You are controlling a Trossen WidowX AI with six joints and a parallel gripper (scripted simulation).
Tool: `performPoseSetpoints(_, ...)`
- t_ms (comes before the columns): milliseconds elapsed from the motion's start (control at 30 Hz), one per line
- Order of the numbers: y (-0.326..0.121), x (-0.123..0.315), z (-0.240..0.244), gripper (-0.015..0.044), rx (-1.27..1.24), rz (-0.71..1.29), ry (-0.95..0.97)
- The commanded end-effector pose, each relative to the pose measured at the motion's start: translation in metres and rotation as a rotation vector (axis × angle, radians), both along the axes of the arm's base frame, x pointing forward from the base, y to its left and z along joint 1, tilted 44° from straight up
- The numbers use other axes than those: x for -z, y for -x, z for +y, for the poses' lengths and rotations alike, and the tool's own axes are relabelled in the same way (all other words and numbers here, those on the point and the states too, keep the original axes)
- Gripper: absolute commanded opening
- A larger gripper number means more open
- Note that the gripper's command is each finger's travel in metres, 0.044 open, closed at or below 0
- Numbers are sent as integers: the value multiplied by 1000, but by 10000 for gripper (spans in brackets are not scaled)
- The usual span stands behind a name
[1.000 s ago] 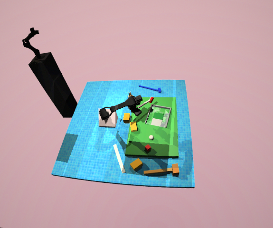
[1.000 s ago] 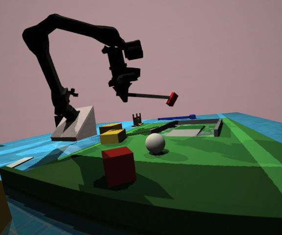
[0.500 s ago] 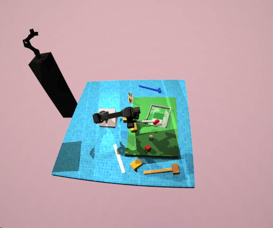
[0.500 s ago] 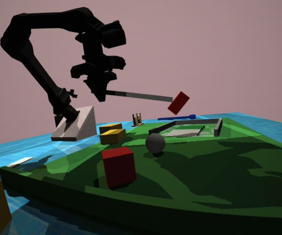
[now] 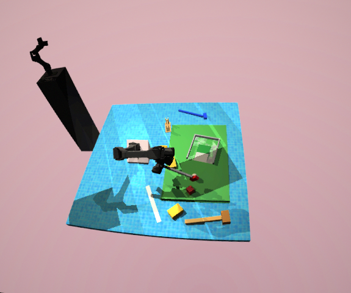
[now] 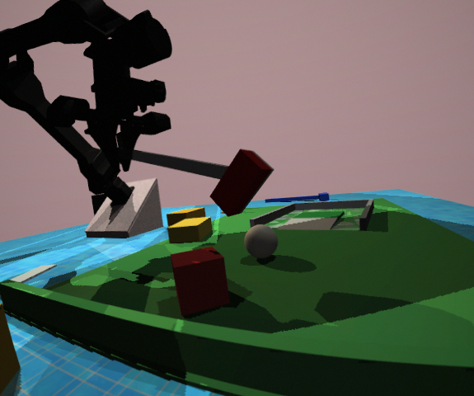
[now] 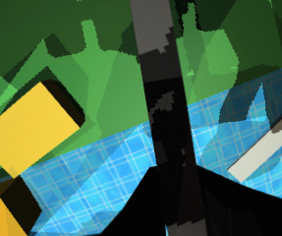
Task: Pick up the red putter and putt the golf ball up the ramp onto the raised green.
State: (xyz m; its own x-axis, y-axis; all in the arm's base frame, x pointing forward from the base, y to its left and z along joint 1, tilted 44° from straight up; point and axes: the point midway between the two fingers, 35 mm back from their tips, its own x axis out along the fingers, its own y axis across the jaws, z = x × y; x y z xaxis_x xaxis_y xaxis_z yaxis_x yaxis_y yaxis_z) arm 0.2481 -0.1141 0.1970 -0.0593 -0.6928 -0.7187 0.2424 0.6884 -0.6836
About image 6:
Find dark red putter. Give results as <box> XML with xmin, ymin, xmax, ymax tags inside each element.
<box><xmin>118</xmin><ymin>148</ymin><xmax>274</xmax><ymax>217</ymax></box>

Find red cube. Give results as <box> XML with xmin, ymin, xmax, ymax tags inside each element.
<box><xmin>171</xmin><ymin>247</ymin><xmax>229</xmax><ymax>316</ymax></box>

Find white golf ball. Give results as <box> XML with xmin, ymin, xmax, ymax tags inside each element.
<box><xmin>244</xmin><ymin>224</ymin><xmax>279</xmax><ymax>258</ymax></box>

